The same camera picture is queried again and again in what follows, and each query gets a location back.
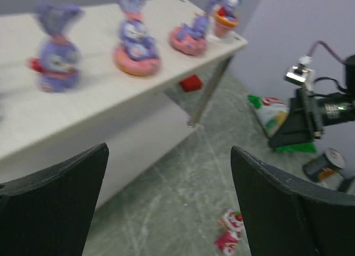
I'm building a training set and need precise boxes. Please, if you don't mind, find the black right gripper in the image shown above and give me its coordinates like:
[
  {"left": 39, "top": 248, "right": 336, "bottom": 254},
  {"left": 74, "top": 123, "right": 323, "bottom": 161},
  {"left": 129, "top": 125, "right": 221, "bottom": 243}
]
[{"left": 268, "top": 55, "right": 354, "bottom": 149}]

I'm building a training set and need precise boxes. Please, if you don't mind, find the white two-tier wooden shelf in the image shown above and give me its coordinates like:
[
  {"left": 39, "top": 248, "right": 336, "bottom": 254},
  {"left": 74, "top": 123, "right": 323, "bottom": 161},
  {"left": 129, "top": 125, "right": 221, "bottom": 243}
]
[{"left": 1, "top": 0, "right": 247, "bottom": 205}]

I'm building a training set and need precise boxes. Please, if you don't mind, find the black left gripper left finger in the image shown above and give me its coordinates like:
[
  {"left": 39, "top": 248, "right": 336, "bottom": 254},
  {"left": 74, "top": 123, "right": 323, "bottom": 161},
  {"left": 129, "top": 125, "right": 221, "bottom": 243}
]
[{"left": 1, "top": 143, "right": 109, "bottom": 256}]

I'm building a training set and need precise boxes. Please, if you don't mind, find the tin can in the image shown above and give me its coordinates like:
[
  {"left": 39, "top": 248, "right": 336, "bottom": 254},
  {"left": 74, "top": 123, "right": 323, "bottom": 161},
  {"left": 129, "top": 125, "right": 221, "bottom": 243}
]
[{"left": 302, "top": 148, "right": 347, "bottom": 183}]

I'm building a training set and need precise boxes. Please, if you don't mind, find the strawberry cake toy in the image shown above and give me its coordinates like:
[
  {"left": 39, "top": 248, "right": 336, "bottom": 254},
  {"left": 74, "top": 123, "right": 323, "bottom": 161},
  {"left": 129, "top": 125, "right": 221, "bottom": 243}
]
[{"left": 218, "top": 209, "right": 244, "bottom": 232}]

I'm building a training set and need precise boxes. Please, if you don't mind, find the purple bunny with red bow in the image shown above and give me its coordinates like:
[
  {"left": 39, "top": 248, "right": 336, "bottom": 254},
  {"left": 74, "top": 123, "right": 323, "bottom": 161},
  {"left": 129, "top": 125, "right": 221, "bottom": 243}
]
[{"left": 29, "top": 2, "right": 84, "bottom": 93}]

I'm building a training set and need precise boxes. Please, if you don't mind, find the red plastic block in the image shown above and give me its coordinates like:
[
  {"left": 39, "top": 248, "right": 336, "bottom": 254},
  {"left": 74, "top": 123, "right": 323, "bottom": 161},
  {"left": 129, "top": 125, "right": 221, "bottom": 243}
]
[{"left": 179, "top": 74, "right": 203, "bottom": 92}]

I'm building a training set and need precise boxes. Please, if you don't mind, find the pink white roll cake toy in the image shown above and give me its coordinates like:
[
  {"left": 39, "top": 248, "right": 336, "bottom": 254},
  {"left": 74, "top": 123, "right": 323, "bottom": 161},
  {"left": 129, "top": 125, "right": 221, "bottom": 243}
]
[{"left": 215, "top": 230, "right": 242, "bottom": 256}]

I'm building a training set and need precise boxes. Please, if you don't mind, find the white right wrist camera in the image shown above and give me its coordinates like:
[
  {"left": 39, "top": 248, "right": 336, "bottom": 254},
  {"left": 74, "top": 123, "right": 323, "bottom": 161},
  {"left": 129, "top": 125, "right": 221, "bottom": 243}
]
[{"left": 284, "top": 56, "right": 315, "bottom": 91}]

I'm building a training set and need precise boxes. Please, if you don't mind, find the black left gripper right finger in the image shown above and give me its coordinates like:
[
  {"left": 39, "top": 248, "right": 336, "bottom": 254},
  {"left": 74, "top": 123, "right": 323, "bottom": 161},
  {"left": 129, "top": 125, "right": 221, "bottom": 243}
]
[{"left": 231, "top": 146, "right": 354, "bottom": 256}]

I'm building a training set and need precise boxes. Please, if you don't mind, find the green chips bag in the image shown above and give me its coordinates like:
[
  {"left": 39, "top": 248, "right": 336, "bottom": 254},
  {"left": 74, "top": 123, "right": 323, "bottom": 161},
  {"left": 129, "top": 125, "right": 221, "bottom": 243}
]
[{"left": 247, "top": 95, "right": 317, "bottom": 154}]

